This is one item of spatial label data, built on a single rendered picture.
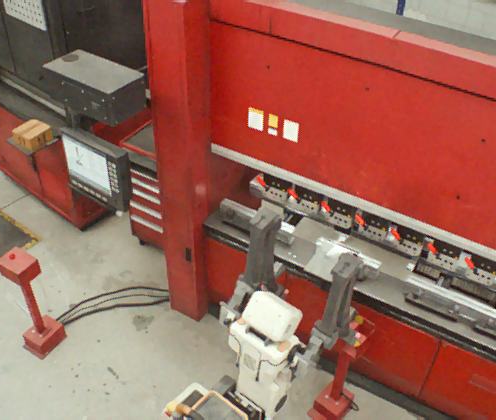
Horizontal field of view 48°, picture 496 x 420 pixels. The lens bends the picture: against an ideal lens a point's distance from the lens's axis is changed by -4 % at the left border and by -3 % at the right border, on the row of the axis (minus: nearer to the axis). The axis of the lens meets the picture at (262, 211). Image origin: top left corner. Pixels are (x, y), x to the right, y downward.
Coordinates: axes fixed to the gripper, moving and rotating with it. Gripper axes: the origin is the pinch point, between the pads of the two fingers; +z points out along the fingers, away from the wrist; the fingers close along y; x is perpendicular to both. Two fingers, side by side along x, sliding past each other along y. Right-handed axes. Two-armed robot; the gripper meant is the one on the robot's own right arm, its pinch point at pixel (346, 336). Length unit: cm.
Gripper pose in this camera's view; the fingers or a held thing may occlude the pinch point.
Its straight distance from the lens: 289.9
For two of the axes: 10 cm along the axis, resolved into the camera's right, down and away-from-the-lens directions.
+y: -7.7, -4.3, 4.6
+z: 2.5, 4.6, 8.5
